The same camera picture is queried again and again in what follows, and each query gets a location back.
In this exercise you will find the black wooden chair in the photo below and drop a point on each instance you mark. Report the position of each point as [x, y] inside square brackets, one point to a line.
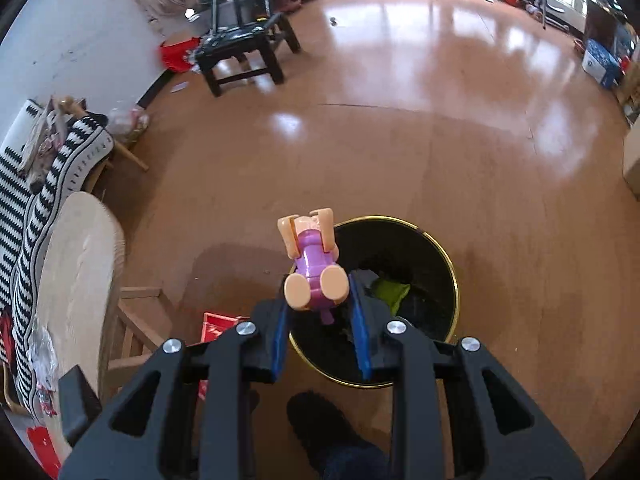
[235, 40]

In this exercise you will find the orange purple toy figure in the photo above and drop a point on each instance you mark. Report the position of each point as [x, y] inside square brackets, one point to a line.
[315, 265]

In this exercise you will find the pink printed cushion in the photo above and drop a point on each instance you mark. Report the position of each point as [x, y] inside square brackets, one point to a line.
[47, 155]

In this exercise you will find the wooden sofa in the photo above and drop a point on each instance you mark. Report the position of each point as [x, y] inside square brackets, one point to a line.
[130, 155]

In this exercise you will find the blue white box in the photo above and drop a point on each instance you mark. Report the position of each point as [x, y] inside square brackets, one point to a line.
[600, 62]

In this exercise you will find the plastic bag with items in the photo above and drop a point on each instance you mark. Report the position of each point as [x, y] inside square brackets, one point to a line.
[125, 122]

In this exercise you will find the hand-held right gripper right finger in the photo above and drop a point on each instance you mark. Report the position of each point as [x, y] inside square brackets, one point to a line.
[360, 330]

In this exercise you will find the person's black shoe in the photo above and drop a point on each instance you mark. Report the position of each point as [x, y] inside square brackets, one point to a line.
[320, 420]

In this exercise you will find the person's leg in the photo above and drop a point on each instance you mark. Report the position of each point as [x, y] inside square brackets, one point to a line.
[355, 462]

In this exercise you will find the red bag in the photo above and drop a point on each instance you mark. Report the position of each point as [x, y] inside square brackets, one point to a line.
[175, 55]

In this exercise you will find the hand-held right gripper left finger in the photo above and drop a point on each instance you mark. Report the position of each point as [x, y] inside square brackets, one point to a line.
[280, 340]

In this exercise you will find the clear plastic bag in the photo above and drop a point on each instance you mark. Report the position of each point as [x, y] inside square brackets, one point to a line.
[42, 360]

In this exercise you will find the beige clothes pile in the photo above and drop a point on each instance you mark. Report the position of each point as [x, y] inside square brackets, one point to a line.
[40, 125]

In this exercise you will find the black white striped sofa blanket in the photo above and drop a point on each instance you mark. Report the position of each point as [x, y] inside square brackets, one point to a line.
[75, 145]

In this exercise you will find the red paper packet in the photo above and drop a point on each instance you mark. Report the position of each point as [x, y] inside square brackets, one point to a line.
[215, 327]

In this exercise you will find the black bin with gold rim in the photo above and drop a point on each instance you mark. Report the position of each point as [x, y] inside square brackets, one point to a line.
[430, 270]

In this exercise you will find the wooden table leg frame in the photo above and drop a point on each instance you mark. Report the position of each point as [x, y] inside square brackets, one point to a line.
[135, 320]

